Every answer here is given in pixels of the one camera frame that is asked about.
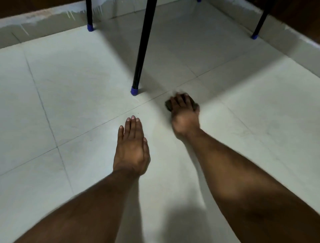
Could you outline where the dark brown wooden panel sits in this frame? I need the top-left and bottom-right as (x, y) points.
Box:
(0, 0), (320, 45)

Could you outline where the person's left hand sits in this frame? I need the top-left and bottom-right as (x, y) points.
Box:
(113, 115), (151, 177)

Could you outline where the person's left forearm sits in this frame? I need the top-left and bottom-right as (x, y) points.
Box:
(14, 170), (139, 243)

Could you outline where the person's right hand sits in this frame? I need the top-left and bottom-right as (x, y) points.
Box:
(170, 92), (201, 141)

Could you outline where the person's right forearm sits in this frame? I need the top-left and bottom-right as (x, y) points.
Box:
(184, 129), (320, 243)

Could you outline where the dark brown scrubbing sponge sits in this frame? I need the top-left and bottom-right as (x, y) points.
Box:
(165, 93), (200, 112)

